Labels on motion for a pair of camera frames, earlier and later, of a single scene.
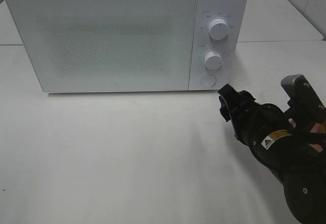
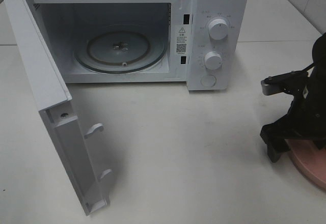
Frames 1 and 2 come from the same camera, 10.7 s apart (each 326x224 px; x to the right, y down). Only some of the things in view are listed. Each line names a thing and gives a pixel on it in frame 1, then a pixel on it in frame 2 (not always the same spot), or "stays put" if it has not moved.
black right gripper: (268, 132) → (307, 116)
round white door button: (208, 80) stays put
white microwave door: (108, 42) → (53, 98)
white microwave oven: (130, 35) stays put
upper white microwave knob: (218, 29) stays put
